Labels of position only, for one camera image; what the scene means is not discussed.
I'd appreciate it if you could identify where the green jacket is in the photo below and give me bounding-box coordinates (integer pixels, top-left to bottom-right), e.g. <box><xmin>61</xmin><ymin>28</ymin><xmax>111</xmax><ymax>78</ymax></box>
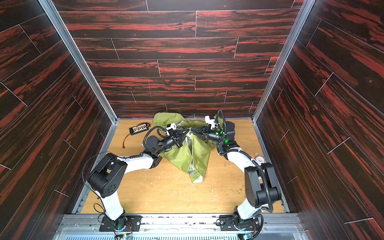
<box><xmin>153</xmin><ymin>113</ymin><xmax>216</xmax><ymax>184</ymax></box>

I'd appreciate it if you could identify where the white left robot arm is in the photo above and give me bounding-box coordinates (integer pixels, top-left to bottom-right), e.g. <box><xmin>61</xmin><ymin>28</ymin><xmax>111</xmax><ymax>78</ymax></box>
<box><xmin>88</xmin><ymin>127</ymin><xmax>190</xmax><ymax>221</ymax></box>

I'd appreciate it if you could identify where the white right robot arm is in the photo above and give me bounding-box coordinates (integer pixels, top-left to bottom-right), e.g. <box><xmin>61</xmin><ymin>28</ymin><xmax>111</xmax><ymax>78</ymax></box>
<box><xmin>192</xmin><ymin>121</ymin><xmax>282</xmax><ymax>223</ymax></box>

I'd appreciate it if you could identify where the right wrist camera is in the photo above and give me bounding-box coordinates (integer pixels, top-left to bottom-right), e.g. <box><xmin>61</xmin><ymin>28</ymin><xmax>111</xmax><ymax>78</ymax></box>
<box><xmin>205</xmin><ymin>116</ymin><xmax>217</xmax><ymax>129</ymax></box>

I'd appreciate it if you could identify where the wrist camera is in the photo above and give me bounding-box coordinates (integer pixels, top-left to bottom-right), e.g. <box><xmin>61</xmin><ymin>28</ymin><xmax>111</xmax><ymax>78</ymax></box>
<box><xmin>205</xmin><ymin>116</ymin><xmax>217</xmax><ymax>129</ymax></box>
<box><xmin>166</xmin><ymin>123</ymin><xmax>183</xmax><ymax>133</ymax></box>

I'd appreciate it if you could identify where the black battery pack with wires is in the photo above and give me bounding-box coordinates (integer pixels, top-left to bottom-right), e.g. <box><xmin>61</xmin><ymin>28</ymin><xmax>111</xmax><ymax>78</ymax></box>
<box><xmin>122</xmin><ymin>122</ymin><xmax>151</xmax><ymax>149</ymax></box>

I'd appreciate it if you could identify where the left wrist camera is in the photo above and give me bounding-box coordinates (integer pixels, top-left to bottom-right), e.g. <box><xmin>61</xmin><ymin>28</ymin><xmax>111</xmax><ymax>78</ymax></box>
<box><xmin>166</xmin><ymin>123</ymin><xmax>183</xmax><ymax>133</ymax></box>

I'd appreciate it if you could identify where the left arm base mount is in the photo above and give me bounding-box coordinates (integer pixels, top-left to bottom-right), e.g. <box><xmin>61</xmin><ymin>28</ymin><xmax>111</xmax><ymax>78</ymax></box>
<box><xmin>99</xmin><ymin>214</ymin><xmax>142</xmax><ymax>232</ymax></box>

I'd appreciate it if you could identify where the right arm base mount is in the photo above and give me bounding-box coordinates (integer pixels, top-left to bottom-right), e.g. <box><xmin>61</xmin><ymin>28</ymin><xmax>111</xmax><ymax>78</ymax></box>
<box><xmin>216</xmin><ymin>214</ymin><xmax>264</xmax><ymax>232</ymax></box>

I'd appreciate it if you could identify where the aluminium front rail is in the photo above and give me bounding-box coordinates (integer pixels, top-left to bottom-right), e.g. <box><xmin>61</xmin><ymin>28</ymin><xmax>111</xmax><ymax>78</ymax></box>
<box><xmin>54</xmin><ymin>214</ymin><xmax>310</xmax><ymax>240</ymax></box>

